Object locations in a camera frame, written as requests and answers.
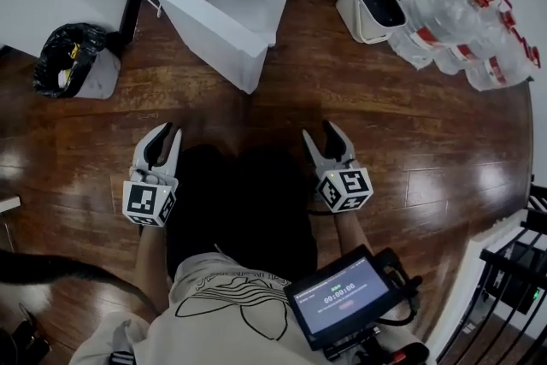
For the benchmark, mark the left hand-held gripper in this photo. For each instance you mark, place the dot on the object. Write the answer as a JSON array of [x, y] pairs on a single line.
[[147, 201]]

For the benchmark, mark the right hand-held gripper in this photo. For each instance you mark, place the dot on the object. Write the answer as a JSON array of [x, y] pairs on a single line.
[[346, 188]]

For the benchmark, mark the white cabinet door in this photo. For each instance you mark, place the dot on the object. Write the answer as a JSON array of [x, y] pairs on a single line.
[[213, 38]]

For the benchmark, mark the person's left forearm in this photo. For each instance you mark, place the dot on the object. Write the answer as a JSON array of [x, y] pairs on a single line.
[[151, 265]]

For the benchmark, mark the person's right forearm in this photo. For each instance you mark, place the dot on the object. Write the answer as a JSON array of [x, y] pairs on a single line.
[[350, 235]]

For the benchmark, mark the grey trash bin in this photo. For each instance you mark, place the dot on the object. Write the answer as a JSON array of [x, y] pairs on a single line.
[[102, 77]]

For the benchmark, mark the person's black trousers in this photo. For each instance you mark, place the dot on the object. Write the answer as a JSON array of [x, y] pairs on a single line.
[[243, 209]]

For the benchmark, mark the white plastic bucket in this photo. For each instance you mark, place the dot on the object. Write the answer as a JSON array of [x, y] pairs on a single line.
[[363, 19]]

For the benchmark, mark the black trash bag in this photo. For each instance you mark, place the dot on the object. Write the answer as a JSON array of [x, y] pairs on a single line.
[[53, 55]]

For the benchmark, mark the black monitor screen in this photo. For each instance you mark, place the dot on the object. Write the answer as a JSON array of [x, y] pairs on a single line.
[[342, 299]]

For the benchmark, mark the white board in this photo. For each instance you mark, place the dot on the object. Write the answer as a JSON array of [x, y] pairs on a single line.
[[9, 204]]

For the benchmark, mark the person's beige printed shirt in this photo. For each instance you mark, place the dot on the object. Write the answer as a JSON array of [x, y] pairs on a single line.
[[222, 325]]

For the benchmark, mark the black metal rack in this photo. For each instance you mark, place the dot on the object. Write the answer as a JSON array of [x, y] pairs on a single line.
[[513, 269]]

